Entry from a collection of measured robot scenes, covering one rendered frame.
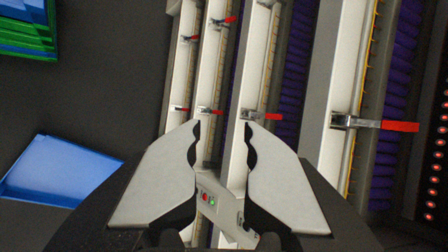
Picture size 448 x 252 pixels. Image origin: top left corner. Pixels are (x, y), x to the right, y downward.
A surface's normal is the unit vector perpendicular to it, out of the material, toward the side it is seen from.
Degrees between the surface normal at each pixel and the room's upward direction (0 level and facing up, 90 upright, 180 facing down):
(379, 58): 108
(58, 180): 0
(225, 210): 90
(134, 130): 0
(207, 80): 18
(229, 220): 90
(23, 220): 0
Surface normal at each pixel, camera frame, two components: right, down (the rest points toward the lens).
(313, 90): -0.91, -0.12
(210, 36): 0.38, 0.07
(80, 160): 0.65, 0.11
